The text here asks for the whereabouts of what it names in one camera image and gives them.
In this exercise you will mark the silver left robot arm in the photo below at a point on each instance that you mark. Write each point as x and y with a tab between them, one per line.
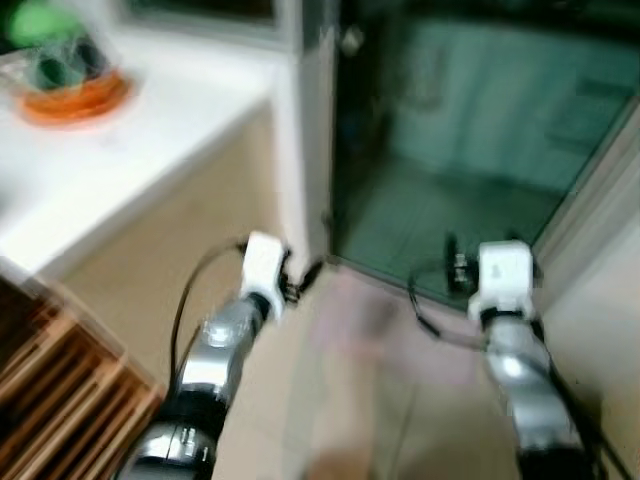
215	350

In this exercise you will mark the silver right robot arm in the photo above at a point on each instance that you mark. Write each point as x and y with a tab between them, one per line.
515	370

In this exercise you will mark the dark glass door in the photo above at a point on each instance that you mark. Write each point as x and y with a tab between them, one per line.
470	120

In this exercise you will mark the round metal door knob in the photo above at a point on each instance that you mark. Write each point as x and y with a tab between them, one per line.
351	40

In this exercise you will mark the wooden slatted wine rack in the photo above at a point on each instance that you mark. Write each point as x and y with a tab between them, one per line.
60	390

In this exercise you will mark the orange bowl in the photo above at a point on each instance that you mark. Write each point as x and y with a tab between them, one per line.
75	105

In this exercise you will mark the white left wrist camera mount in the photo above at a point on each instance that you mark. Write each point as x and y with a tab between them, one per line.
262	270

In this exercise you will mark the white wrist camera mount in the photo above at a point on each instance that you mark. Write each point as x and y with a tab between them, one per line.
262	270
503	275

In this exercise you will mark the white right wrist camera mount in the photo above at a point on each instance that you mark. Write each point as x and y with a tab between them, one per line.
503	275

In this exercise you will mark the white door frame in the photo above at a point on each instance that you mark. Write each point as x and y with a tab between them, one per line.
305	130

